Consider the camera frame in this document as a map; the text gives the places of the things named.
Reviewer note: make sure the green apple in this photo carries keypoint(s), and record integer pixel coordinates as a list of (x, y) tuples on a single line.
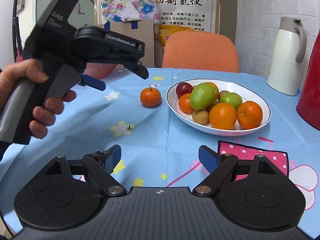
[(232, 99), (202, 96)]

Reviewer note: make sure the red thermos jug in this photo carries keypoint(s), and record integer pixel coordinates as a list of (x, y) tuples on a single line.
[(308, 106)]

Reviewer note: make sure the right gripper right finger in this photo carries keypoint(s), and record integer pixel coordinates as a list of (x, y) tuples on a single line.
[(220, 168)]

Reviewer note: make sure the tangerine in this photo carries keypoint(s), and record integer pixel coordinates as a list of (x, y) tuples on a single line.
[(184, 103), (150, 97), (249, 115)]

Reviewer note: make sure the orange chair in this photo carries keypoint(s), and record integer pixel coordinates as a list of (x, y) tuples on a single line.
[(200, 51)]

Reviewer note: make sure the tangerine on table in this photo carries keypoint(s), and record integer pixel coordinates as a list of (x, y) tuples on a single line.
[(150, 97)]

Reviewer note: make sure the white porcelain plate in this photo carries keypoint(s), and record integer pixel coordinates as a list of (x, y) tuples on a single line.
[(245, 93)]

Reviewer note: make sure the yellow snack bag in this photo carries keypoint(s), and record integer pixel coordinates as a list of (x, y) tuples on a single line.
[(165, 31)]

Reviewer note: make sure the tangerine in plate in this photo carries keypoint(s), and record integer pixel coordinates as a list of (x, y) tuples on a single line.
[(184, 103)]

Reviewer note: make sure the floral cloth bundle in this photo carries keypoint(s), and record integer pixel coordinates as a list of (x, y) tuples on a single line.
[(130, 10)]

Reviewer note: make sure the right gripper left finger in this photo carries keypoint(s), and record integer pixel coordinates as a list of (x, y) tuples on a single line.
[(100, 165)]

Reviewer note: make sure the framed chinese text poster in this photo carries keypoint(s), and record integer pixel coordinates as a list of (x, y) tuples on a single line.
[(201, 15)]

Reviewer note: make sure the dark red plum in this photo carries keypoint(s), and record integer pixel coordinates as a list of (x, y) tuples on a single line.
[(183, 88)]

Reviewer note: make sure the brown cardboard box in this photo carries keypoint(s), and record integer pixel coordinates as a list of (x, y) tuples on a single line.
[(139, 30)]

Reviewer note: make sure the white thermos jug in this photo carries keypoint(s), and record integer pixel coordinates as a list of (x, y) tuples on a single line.
[(288, 57)]

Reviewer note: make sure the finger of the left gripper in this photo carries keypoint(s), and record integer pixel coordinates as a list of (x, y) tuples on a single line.
[(92, 82)]

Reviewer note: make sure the large orange in plate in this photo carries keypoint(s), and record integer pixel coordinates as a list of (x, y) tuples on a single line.
[(223, 116)]

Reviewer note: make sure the person's left hand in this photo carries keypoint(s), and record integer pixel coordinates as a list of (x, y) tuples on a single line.
[(18, 112)]

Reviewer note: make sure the small orange behind finger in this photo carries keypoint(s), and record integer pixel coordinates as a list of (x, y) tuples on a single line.
[(216, 89)]

